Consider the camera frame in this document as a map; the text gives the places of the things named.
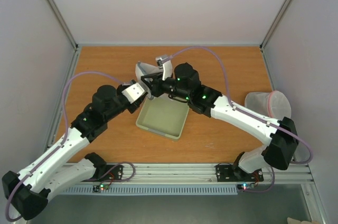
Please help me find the white mesh laundry bag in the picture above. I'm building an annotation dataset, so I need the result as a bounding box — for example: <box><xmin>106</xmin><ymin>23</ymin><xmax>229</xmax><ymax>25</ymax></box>
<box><xmin>135</xmin><ymin>62</ymin><xmax>163</xmax><ymax>87</ymax></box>

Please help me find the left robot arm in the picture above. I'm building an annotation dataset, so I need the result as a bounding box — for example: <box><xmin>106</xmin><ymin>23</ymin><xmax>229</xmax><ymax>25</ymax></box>
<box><xmin>2</xmin><ymin>82</ymin><xmax>147</xmax><ymax>222</ymax></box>

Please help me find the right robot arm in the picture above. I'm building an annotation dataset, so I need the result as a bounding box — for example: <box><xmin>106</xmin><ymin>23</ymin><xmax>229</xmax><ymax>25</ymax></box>
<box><xmin>135</xmin><ymin>62</ymin><xmax>299</xmax><ymax>181</ymax></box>

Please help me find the pink-rimmed mesh laundry bag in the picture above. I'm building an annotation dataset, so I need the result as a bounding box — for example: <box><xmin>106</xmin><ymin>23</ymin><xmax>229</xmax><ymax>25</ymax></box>
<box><xmin>245</xmin><ymin>90</ymin><xmax>292</xmax><ymax>120</ymax></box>

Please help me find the green plastic basket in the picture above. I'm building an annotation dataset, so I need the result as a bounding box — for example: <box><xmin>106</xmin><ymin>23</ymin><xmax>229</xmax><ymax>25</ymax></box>
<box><xmin>136</xmin><ymin>97</ymin><xmax>189</xmax><ymax>141</ymax></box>

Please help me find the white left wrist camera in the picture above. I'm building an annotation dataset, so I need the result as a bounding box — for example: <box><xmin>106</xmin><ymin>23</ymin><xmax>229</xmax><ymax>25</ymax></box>
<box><xmin>121</xmin><ymin>81</ymin><xmax>149</xmax><ymax>104</ymax></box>

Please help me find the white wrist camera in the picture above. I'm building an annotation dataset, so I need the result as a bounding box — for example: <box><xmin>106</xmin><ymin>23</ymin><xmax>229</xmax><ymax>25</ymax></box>
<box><xmin>155</xmin><ymin>55</ymin><xmax>173</xmax><ymax>81</ymax></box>
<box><xmin>121</xmin><ymin>81</ymin><xmax>149</xmax><ymax>104</ymax></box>

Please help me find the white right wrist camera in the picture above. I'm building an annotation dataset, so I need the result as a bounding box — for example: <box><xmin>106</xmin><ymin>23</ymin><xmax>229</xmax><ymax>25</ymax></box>
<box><xmin>155</xmin><ymin>55</ymin><xmax>173</xmax><ymax>81</ymax></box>

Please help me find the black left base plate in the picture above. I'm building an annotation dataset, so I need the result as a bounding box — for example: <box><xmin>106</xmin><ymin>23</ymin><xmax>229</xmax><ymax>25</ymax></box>
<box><xmin>88</xmin><ymin>164</ymin><xmax>123</xmax><ymax>182</ymax></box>

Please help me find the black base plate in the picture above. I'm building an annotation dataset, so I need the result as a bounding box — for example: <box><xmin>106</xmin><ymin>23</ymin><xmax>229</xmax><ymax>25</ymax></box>
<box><xmin>215</xmin><ymin>163</ymin><xmax>264</xmax><ymax>182</ymax></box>
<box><xmin>88</xmin><ymin>164</ymin><xmax>123</xmax><ymax>182</ymax></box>

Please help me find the aluminium front rail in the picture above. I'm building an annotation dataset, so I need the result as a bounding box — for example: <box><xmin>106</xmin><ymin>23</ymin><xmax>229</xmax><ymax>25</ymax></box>
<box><xmin>24</xmin><ymin>139</ymin><xmax>314</xmax><ymax>184</ymax></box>

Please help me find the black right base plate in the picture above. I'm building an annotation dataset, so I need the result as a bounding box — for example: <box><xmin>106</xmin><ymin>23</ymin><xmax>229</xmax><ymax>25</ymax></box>
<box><xmin>215</xmin><ymin>163</ymin><xmax>264</xmax><ymax>182</ymax></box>

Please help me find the grey slotted cable duct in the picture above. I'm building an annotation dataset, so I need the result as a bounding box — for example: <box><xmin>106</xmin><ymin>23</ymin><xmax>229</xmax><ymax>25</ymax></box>
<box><xmin>62</xmin><ymin>184</ymin><xmax>238</xmax><ymax>196</ymax></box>

